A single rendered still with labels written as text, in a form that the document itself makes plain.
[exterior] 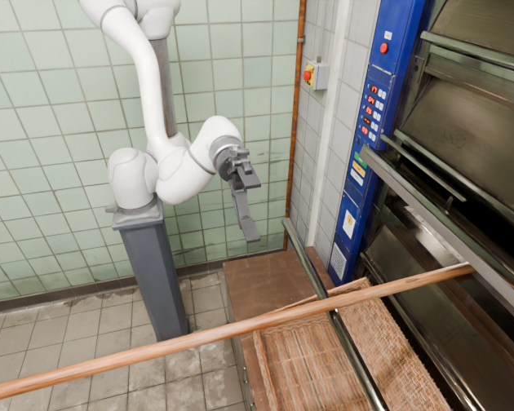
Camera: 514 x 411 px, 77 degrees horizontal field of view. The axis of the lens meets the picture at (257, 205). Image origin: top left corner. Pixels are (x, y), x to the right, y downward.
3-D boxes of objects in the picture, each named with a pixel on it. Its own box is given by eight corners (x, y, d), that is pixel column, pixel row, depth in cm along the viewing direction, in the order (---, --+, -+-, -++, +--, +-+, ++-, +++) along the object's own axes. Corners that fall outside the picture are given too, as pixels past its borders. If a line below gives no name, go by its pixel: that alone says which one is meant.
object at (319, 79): (318, 82, 152) (321, 59, 145) (327, 89, 144) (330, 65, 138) (303, 83, 150) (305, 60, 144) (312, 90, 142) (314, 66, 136)
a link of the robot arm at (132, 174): (108, 199, 138) (91, 153, 125) (144, 181, 149) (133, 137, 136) (129, 214, 130) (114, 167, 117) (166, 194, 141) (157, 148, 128)
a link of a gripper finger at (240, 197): (228, 178, 74) (228, 179, 76) (237, 225, 73) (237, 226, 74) (245, 175, 75) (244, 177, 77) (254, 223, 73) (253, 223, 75)
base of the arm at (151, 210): (108, 201, 147) (104, 191, 143) (159, 193, 151) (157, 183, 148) (104, 227, 133) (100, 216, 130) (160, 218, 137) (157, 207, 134)
